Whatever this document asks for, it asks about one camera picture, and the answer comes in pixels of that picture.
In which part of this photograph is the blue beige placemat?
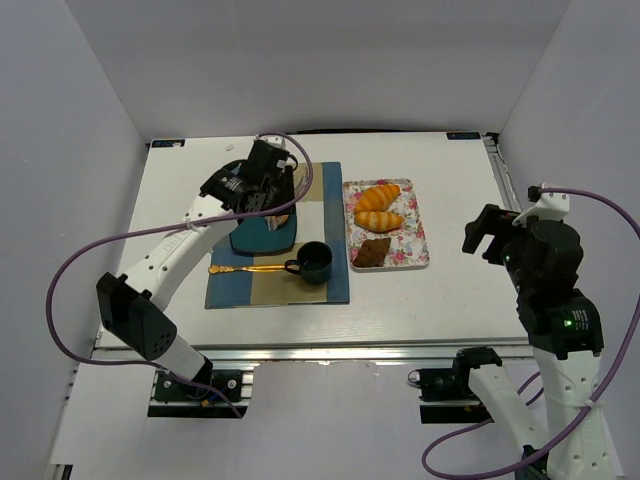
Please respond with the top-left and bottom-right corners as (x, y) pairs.
(204, 162), (350, 310)

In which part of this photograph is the brown chocolate pastry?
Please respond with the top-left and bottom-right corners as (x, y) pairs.
(352, 237), (391, 268)

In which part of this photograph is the aluminium front rail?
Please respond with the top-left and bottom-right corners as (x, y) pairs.
(93, 343), (534, 363)

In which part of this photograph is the floral rectangular tray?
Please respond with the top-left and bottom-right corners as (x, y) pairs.
(342, 178), (430, 271)

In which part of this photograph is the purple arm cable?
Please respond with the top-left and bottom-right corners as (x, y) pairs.
(422, 187), (640, 480)
(45, 132), (314, 419)

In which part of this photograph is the dark teal mug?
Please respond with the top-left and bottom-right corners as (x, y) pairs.
(284, 241), (333, 285)

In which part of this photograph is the round orange bun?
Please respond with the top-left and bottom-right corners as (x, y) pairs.
(270, 215), (289, 229)

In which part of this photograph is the gold spoon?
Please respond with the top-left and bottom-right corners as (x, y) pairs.
(208, 265), (285, 275)

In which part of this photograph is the blue table label right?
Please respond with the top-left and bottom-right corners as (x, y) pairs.
(446, 131), (482, 141)

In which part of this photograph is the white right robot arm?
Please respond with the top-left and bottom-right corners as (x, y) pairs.
(454, 204), (615, 479)

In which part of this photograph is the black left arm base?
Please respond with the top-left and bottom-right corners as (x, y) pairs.
(151, 369), (245, 406)

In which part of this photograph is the aluminium side rail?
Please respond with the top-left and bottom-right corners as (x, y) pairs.
(482, 132), (522, 212)

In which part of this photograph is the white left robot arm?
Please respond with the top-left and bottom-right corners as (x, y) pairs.
(96, 135), (294, 384)

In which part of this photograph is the striped orange croissant upper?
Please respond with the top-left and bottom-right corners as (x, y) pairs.
(354, 184), (401, 213)

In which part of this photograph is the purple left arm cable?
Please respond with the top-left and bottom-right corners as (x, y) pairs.
(45, 132), (314, 419)

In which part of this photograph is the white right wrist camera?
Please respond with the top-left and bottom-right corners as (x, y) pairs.
(512, 182), (570, 227)

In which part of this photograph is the striped orange croissant lower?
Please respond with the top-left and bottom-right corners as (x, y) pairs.
(354, 211), (404, 233)

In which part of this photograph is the teal square plate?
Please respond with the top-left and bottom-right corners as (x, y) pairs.
(229, 213), (297, 256)

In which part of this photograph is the blue table label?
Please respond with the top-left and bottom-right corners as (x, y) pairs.
(446, 131), (482, 141)
(150, 139), (185, 148)

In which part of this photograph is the striped orange croissant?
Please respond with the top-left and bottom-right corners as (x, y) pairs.
(354, 211), (404, 233)
(354, 184), (401, 213)

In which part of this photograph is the blue table label left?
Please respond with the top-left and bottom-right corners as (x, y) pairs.
(150, 139), (185, 148)

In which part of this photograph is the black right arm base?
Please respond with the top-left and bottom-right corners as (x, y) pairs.
(407, 347), (503, 405)

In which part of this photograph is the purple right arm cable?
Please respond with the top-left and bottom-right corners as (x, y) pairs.
(422, 187), (640, 480)

